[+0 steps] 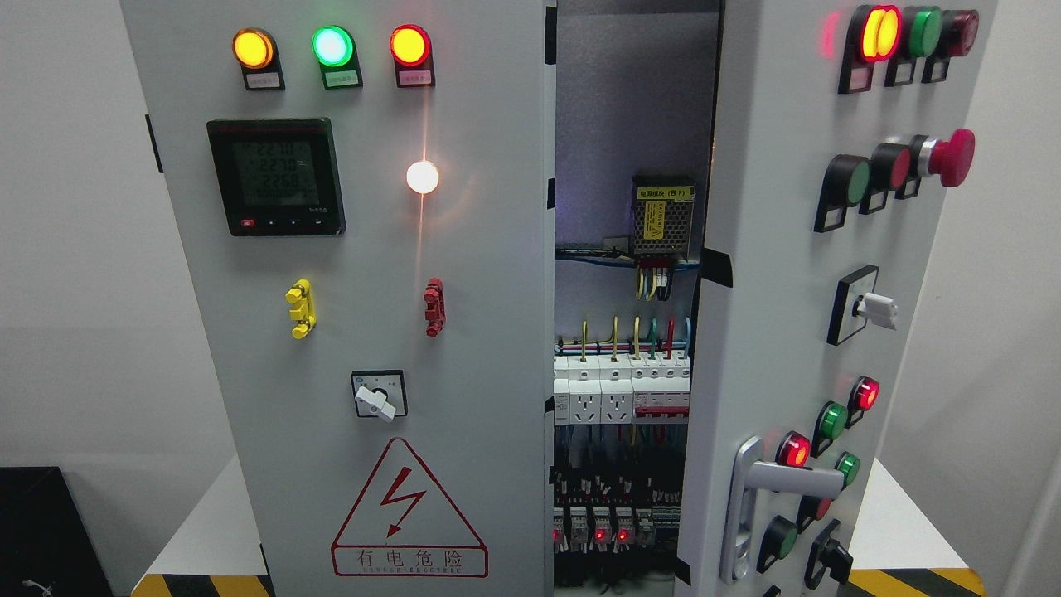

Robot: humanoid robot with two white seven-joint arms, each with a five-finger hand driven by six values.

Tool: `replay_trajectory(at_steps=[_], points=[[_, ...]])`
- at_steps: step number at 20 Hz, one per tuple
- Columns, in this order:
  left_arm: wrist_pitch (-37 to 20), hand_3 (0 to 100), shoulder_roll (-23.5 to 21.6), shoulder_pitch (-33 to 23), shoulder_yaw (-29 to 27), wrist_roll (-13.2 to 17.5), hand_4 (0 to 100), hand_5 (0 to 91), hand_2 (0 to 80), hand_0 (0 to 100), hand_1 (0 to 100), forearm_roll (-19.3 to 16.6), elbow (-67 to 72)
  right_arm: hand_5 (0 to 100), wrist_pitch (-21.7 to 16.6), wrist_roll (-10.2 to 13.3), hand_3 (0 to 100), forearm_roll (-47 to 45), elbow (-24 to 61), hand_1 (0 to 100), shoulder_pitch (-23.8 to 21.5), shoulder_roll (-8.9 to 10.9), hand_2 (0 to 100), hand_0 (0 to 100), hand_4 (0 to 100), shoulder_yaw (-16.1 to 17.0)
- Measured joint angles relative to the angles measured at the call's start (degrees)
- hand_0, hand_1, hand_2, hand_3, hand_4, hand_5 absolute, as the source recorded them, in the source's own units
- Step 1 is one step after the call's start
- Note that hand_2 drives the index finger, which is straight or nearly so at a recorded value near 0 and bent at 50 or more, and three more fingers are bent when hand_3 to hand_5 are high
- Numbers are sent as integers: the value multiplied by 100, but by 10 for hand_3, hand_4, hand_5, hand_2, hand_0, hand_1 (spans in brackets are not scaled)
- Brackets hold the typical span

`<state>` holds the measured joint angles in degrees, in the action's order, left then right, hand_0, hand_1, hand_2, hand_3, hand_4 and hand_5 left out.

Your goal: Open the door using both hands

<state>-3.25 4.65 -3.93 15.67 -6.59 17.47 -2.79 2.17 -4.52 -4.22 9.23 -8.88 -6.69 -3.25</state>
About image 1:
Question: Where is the grey cabinet door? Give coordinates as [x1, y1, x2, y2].
[692, 1, 997, 596]
[121, 1, 555, 596]

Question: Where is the white socket breaker row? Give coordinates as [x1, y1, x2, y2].
[552, 352, 692, 426]

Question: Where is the metal mesh power supply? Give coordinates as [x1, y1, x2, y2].
[632, 173, 695, 256]

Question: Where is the white glowing indicator lamp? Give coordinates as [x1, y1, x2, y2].
[405, 160, 440, 194]

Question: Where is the relay terminal row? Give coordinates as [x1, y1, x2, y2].
[550, 471, 683, 554]

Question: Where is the grey electrical cabinet body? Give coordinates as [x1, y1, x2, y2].
[545, 1, 721, 596]

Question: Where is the red electric warning sticker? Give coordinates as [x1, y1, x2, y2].
[331, 438, 489, 578]

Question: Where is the black digital power meter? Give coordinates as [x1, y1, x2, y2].
[207, 118, 346, 235]

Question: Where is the red indicator lamp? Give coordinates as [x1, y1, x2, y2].
[390, 23, 431, 68]

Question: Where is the green indicator lamp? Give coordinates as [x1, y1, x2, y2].
[312, 24, 355, 68]

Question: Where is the yellow indicator lamp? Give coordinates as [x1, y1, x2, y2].
[232, 27, 276, 70]

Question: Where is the red emergency stop button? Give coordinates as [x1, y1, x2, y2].
[909, 129, 976, 187]

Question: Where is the black box at left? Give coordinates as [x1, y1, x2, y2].
[1, 466, 111, 596]

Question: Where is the red terminal post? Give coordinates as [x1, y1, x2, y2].
[422, 277, 446, 337]

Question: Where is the white rotary selector switch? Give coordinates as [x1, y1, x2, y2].
[350, 369, 408, 422]

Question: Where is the yellow terminal post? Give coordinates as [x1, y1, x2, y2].
[285, 279, 316, 340]

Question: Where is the silver door handle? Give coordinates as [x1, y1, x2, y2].
[719, 437, 845, 585]

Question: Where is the white selector switch right door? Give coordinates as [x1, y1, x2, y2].
[827, 265, 899, 345]

